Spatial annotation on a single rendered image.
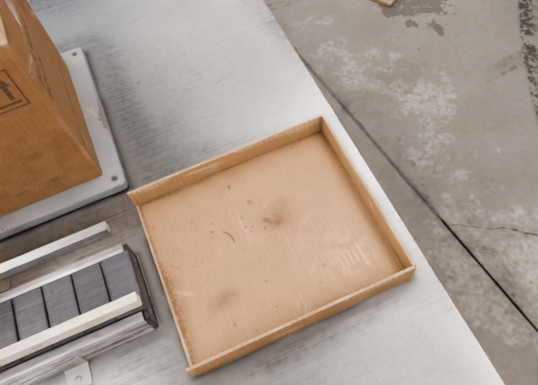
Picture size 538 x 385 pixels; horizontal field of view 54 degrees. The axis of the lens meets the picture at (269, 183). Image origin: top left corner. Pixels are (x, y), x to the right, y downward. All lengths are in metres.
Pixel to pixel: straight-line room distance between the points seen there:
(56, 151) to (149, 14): 0.38
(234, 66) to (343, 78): 1.09
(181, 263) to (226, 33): 0.43
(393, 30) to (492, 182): 0.71
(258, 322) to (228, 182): 0.21
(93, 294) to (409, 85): 1.49
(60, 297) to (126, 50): 0.46
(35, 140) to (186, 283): 0.26
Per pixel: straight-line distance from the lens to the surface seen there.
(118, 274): 0.70
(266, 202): 0.74
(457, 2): 2.27
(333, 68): 1.99
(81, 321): 0.65
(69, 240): 0.64
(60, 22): 1.08
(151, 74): 0.92
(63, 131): 0.72
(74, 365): 0.72
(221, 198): 0.76
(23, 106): 0.68
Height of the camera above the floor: 1.49
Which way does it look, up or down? 60 degrees down
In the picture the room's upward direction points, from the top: 10 degrees counter-clockwise
